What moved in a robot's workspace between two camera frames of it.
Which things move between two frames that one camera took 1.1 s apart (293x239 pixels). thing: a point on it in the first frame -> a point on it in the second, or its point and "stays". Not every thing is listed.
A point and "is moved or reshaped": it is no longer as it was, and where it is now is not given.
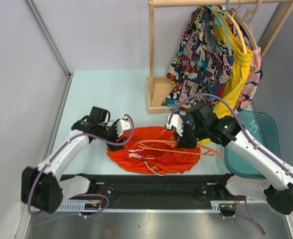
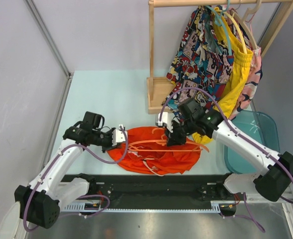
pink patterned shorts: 255,73 stays
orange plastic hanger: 140,145 is moved or reshaped
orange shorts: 151,149 stays
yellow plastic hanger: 217,10 stays
